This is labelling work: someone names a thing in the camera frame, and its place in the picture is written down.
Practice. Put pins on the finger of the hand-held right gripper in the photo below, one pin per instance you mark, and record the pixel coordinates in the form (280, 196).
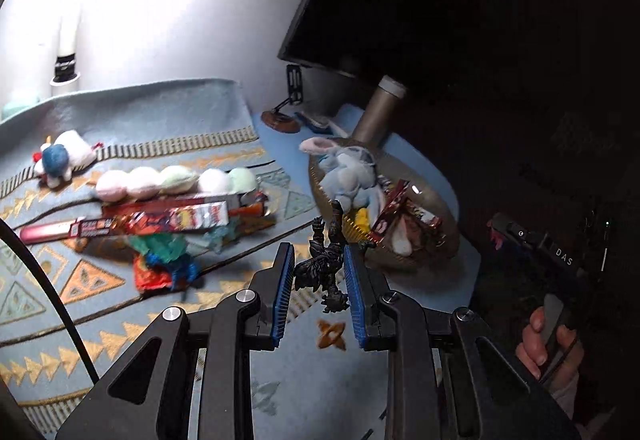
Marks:
(510, 227)

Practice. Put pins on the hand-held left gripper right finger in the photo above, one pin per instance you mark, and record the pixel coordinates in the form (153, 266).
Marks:
(356, 300)

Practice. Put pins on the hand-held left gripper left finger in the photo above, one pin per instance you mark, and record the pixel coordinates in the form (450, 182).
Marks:
(282, 295)

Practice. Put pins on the black toy figure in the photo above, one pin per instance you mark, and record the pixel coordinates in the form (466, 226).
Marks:
(320, 265)

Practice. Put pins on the yellow red snack package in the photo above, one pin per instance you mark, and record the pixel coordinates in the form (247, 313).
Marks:
(361, 222)

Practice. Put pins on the golden ribbed basket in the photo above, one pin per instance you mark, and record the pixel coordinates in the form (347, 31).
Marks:
(430, 250)

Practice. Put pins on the cartoon printed long pen box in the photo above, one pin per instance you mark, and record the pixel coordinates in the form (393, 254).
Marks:
(422, 215)
(165, 220)

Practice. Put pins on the glossy red long pen box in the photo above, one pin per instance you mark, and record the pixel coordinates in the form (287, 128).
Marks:
(390, 210)

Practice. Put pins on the pale blue plush toy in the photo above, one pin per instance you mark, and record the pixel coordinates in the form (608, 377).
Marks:
(350, 175)

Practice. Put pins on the person's right forearm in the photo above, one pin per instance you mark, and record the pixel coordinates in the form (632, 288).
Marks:
(567, 395)

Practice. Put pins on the person's right hand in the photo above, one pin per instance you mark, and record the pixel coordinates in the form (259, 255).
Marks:
(530, 345)

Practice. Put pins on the white pink plush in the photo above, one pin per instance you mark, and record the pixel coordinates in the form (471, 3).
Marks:
(402, 240)

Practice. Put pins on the dark blue toy figure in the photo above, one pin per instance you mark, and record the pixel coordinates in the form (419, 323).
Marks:
(182, 272)

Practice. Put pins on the translucent green toy figure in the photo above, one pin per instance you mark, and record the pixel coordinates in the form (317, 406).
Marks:
(165, 245)

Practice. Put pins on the orange red toy figure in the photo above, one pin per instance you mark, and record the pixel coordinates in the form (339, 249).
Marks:
(150, 277)

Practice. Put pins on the beige thermos bottle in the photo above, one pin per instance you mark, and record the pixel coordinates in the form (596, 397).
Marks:
(372, 120)

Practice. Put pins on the black phone stand wooden base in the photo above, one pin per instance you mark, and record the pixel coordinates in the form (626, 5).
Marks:
(280, 120)

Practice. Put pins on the pastel dumpling skewer plush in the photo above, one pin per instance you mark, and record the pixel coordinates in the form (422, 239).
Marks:
(145, 182)

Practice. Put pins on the blue white tube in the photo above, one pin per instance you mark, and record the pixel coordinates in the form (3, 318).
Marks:
(315, 120)

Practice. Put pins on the grey patterned table mat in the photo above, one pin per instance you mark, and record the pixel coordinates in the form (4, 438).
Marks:
(150, 130)

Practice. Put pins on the dark red long pen box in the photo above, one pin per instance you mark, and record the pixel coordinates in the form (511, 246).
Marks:
(50, 231)

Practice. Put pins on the white plush with blue ball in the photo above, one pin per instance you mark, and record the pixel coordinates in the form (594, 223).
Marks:
(70, 145)

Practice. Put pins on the white desk lamp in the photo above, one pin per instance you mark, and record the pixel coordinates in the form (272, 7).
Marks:
(65, 67)

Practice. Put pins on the pale green object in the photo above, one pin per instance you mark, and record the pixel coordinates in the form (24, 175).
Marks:
(20, 107)

